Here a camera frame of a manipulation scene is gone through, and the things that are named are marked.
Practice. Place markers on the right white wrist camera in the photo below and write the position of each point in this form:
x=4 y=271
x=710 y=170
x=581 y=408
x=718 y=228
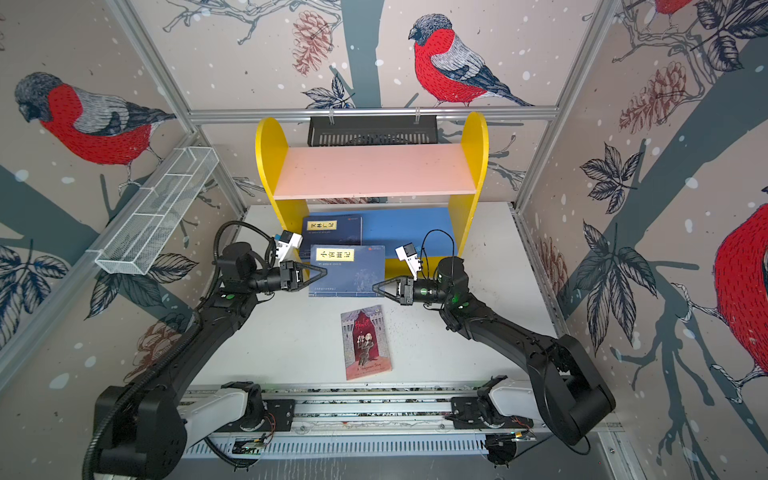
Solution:
x=408 y=254

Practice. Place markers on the red Hamlet book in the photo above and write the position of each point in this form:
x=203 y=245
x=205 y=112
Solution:
x=365 y=343

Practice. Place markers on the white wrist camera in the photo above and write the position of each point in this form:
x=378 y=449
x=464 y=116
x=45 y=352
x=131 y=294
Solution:
x=288 y=246
x=408 y=254

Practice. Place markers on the white wire mesh basket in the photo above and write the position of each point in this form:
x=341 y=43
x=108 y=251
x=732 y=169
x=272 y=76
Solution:
x=140 y=239

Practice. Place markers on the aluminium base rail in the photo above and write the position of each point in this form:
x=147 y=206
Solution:
x=349 y=409

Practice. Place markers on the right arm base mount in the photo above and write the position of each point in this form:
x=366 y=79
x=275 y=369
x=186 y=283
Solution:
x=479 y=412

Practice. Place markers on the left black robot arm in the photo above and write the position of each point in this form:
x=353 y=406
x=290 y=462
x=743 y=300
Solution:
x=142 y=429

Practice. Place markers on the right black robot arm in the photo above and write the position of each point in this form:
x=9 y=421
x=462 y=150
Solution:
x=570 y=394

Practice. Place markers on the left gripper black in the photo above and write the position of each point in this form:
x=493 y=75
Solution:
x=290 y=276

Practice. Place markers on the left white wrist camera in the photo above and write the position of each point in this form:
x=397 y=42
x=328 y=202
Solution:
x=288 y=246

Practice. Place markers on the yellow pink blue bookshelf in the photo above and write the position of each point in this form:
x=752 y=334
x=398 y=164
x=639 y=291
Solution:
x=292 y=176

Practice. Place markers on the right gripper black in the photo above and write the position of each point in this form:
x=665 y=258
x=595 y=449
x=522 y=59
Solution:
x=404 y=290

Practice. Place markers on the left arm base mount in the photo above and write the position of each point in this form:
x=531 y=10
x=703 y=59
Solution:
x=256 y=413

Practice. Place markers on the blue book yellow label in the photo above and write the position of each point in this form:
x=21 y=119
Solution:
x=330 y=230
x=351 y=270

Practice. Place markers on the black plastic tray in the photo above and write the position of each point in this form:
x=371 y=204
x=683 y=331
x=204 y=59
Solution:
x=372 y=131

